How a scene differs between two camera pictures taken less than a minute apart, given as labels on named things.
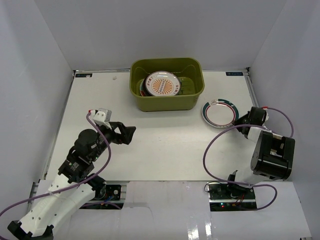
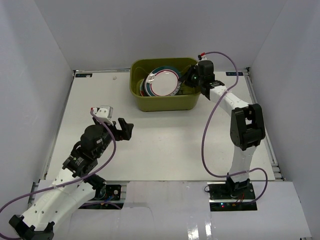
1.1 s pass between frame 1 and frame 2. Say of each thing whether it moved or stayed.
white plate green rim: moved
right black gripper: moved
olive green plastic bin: stayed
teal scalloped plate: stayed
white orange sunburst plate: stayed
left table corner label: stayed
